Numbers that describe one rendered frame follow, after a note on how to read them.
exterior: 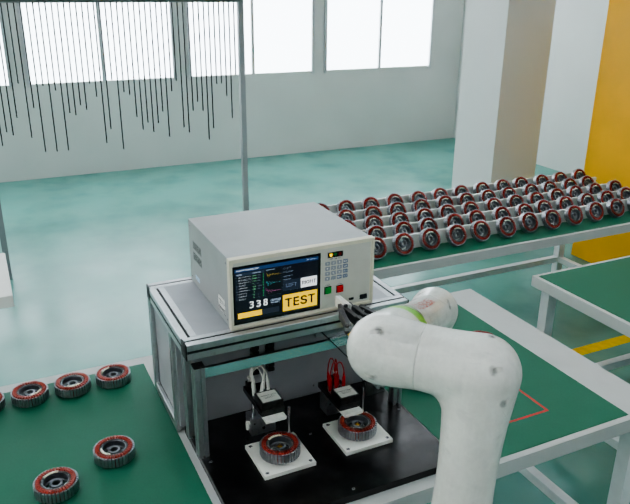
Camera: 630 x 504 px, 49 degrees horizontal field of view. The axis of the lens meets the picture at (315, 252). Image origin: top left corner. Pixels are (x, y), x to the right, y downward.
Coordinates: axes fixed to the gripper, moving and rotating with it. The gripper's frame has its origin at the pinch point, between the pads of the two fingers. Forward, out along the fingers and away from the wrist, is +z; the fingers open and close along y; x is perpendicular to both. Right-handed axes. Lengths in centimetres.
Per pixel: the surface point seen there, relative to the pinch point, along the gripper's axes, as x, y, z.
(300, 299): -0.6, -8.3, 9.5
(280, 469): -39.6, -23.0, -9.4
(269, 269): 9.9, -17.4, 9.4
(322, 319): -6.7, -2.9, 6.6
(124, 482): -43, -61, 7
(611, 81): 19, 328, 212
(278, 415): -29.6, -19.3, 0.2
